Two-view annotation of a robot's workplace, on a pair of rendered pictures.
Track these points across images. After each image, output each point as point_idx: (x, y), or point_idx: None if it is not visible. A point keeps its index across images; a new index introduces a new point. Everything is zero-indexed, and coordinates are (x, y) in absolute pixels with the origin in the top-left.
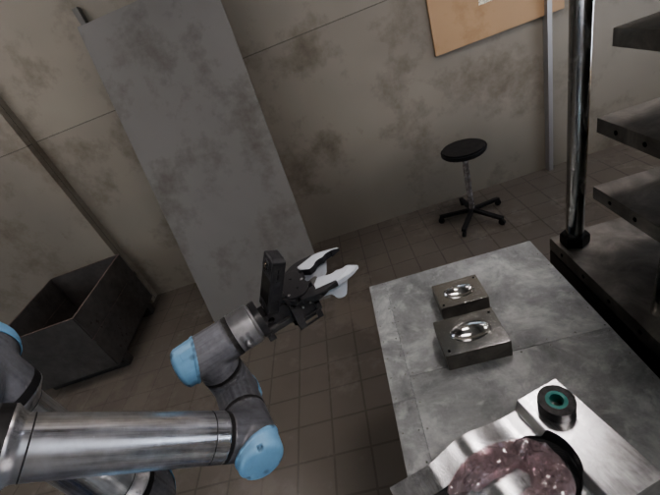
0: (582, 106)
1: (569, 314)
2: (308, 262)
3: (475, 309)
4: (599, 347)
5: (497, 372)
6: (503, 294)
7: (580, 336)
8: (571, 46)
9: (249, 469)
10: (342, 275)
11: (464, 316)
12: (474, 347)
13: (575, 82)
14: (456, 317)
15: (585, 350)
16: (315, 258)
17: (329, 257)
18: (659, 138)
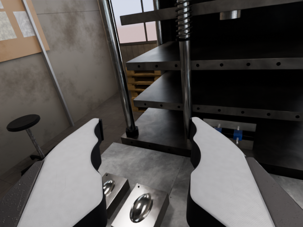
0: (119, 55)
1: (167, 162)
2: (64, 182)
3: (124, 194)
4: (192, 167)
5: (174, 221)
6: (128, 174)
7: (181, 168)
8: (105, 21)
9: None
10: (227, 138)
11: (127, 202)
12: (155, 215)
13: (112, 42)
14: (123, 206)
15: (190, 172)
16: (78, 156)
17: (99, 146)
18: (162, 61)
